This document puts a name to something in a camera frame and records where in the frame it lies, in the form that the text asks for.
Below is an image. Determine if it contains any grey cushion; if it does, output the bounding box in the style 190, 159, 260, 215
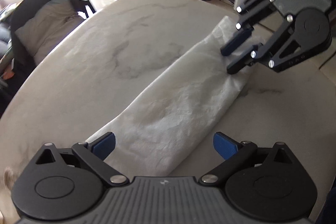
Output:
15, 0, 84, 65

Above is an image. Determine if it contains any white plastic shopping bag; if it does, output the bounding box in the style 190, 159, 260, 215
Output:
89, 16, 251, 177

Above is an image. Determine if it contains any black armchair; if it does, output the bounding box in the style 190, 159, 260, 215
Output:
8, 0, 96, 75

